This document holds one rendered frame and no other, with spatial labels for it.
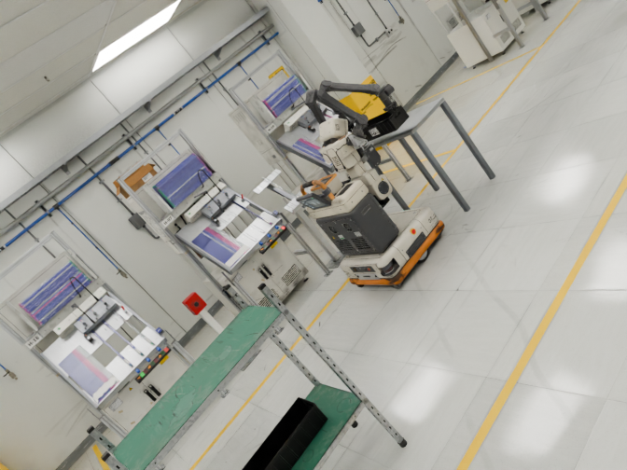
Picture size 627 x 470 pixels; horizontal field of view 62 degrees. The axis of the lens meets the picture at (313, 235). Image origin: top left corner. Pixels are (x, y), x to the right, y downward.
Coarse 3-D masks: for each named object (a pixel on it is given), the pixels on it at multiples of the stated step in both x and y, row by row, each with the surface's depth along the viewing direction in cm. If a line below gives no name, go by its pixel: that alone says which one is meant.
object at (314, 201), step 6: (324, 192) 369; (300, 198) 383; (306, 198) 376; (312, 198) 372; (318, 198) 370; (306, 204) 390; (312, 204) 386; (318, 204) 381; (324, 204) 377; (330, 204) 375
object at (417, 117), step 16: (416, 112) 423; (432, 112) 399; (448, 112) 408; (400, 128) 416; (416, 128) 390; (368, 144) 447; (384, 144) 419; (416, 144) 394; (368, 160) 450; (416, 160) 474; (432, 160) 396; (480, 160) 422; (448, 176) 402; (464, 208) 411
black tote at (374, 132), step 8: (400, 112) 392; (376, 120) 424; (384, 120) 391; (392, 120) 388; (400, 120) 392; (368, 128) 410; (376, 128) 403; (384, 128) 397; (392, 128) 391; (368, 136) 417; (376, 136) 411
